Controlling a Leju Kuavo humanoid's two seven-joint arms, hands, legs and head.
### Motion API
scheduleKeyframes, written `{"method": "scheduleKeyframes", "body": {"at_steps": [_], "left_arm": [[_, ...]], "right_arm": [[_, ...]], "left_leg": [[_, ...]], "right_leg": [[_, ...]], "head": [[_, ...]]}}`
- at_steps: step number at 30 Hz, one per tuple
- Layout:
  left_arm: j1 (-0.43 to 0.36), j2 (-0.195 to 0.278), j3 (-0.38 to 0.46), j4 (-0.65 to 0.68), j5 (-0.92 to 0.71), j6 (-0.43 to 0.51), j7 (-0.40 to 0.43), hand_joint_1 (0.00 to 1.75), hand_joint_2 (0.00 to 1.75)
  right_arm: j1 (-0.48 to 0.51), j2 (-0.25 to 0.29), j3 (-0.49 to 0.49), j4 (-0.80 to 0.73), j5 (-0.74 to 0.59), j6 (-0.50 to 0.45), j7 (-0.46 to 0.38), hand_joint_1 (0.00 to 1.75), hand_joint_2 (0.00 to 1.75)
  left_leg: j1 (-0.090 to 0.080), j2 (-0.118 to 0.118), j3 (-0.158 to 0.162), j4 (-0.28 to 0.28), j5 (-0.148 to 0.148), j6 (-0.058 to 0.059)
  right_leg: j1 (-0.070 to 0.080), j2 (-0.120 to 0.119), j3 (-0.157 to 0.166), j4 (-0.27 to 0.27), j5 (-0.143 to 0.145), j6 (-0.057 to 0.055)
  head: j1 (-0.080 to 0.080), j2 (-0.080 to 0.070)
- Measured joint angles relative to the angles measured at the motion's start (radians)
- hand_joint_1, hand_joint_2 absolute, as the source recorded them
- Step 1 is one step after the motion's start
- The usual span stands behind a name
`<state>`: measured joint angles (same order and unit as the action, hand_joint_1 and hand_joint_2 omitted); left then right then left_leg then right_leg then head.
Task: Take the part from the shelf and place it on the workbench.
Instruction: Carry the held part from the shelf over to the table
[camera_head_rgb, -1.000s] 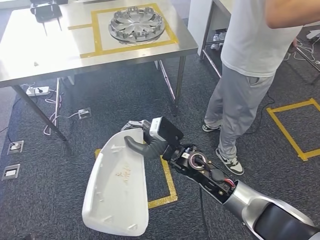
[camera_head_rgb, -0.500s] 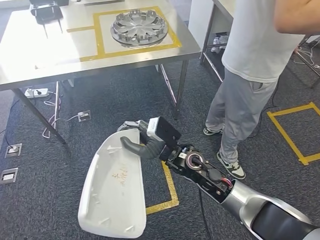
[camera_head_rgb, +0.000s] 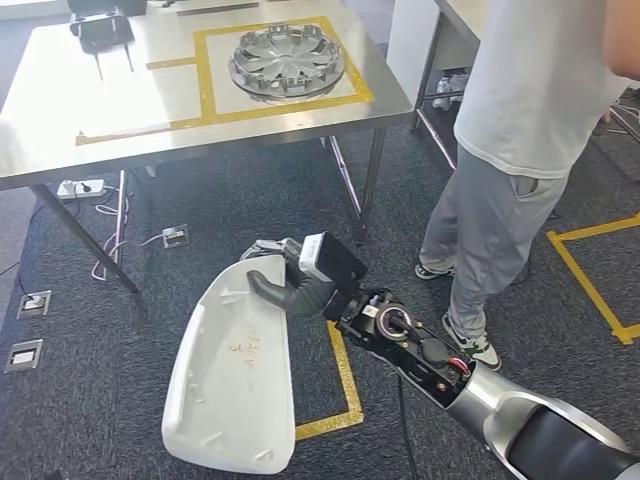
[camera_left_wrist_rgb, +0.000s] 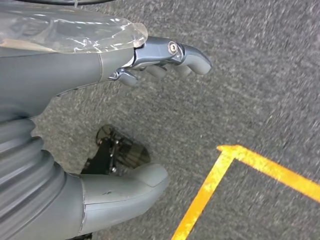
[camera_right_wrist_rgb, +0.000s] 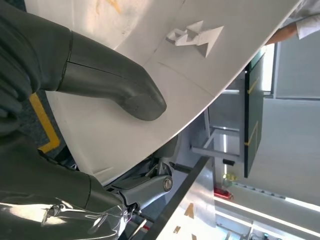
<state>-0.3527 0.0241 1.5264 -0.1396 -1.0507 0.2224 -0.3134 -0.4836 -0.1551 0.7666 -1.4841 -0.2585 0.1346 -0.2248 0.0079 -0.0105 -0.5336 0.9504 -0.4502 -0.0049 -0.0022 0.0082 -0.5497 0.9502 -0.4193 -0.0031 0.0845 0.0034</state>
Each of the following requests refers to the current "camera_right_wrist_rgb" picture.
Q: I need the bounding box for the yellow floor tape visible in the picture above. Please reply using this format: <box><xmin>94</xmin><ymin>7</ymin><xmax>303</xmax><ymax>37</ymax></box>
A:
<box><xmin>29</xmin><ymin>92</ymin><xmax>60</xmax><ymax>154</ymax></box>

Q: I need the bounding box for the small red floor object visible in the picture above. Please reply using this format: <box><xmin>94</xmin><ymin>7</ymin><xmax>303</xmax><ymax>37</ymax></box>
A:
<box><xmin>214</xmin><ymin>187</ymin><xmax>234</xmax><ymax>201</ymax></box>

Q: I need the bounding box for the steel table yellow tape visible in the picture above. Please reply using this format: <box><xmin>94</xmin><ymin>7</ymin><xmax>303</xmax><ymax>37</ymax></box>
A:
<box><xmin>189</xmin><ymin>46</ymin><xmax>266</xmax><ymax>180</ymax></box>

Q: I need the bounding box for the person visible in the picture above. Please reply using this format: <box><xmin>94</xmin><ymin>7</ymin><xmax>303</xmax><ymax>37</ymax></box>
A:
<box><xmin>265</xmin><ymin>0</ymin><xmax>320</xmax><ymax>46</ymax></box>

